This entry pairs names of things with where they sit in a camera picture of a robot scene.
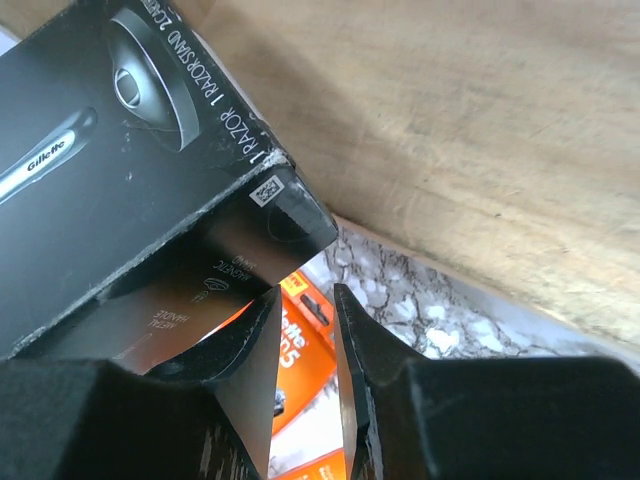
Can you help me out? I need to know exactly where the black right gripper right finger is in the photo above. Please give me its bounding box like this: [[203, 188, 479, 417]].
[[334, 284, 639, 479]]

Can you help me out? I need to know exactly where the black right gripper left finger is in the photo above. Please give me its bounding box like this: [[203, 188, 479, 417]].
[[1, 288, 282, 479]]

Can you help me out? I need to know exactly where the orange razor box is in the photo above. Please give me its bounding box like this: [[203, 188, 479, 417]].
[[272, 271, 336, 435], [269, 448, 347, 480]]

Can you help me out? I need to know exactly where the black green razor box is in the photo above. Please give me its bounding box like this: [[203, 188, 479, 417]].
[[1, 1, 337, 373]]

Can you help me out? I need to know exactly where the light wooden two-tier shelf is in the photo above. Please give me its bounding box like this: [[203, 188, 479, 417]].
[[1, 1, 639, 349]]

